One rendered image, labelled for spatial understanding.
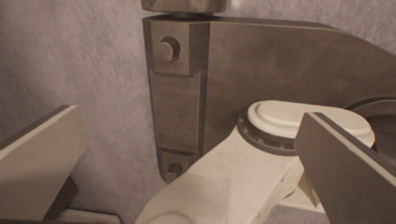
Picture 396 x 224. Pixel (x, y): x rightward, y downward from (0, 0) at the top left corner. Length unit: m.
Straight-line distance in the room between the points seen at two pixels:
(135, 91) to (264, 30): 0.51
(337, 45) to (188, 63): 0.30
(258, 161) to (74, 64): 0.75
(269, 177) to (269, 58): 0.26
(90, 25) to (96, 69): 0.15
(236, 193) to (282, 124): 0.14
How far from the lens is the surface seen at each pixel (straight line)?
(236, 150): 0.34
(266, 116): 0.36
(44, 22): 0.92
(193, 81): 0.47
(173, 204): 0.23
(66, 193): 1.39
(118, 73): 0.79
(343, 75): 0.51
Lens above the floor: 0.61
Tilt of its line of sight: 57 degrees down
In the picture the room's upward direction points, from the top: 157 degrees counter-clockwise
